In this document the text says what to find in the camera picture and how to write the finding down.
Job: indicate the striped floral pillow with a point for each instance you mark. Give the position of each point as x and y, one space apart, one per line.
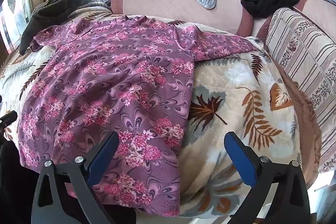
302 56

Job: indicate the stained glass window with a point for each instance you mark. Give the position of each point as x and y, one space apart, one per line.
15 11

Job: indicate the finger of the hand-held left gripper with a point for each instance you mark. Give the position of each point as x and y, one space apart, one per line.
9 118

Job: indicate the leaf-print fleece blanket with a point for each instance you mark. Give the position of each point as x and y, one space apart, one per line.
236 98

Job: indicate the pink pillow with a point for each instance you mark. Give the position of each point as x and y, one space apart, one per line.
162 8
320 8

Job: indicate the dark grey fleece garment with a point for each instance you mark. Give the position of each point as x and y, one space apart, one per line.
44 14

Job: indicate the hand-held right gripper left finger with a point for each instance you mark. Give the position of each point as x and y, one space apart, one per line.
102 158

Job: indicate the purple floral shirt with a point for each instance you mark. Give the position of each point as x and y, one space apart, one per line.
105 82

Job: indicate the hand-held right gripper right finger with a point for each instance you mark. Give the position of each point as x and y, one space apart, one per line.
241 161

